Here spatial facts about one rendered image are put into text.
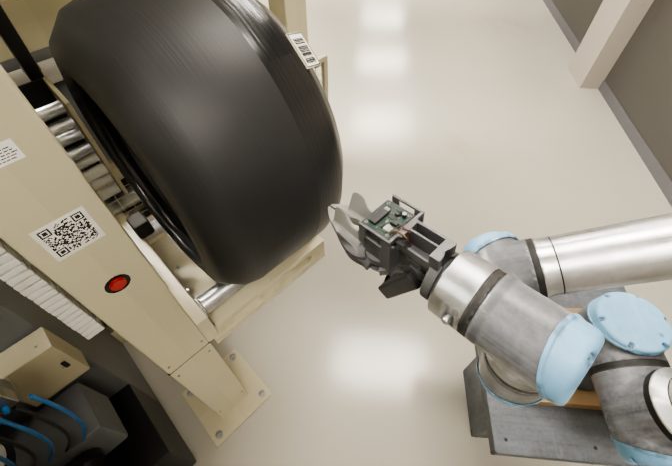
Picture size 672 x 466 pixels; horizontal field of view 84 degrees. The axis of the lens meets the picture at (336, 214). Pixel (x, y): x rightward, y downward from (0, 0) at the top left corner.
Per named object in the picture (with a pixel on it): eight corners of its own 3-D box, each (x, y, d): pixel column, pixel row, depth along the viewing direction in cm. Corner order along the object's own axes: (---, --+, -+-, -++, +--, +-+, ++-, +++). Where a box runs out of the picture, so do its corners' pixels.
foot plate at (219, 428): (218, 447, 144) (216, 446, 142) (182, 393, 156) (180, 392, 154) (272, 394, 155) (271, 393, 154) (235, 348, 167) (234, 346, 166)
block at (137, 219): (141, 241, 90) (133, 229, 86) (132, 229, 92) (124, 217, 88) (157, 231, 91) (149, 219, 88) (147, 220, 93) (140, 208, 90)
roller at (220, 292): (192, 301, 81) (191, 301, 85) (205, 317, 82) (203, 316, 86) (310, 213, 97) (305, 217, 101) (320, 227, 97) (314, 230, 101)
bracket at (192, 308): (209, 343, 84) (196, 326, 76) (128, 239, 101) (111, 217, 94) (221, 332, 85) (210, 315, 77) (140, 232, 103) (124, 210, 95)
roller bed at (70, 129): (55, 232, 97) (-34, 143, 73) (36, 201, 103) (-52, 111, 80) (128, 192, 105) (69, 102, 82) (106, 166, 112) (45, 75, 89)
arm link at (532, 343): (552, 420, 40) (580, 405, 32) (453, 344, 47) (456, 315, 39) (594, 353, 43) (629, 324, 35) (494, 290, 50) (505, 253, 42)
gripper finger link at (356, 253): (352, 218, 56) (397, 249, 52) (353, 226, 57) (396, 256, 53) (330, 236, 54) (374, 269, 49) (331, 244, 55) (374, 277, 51)
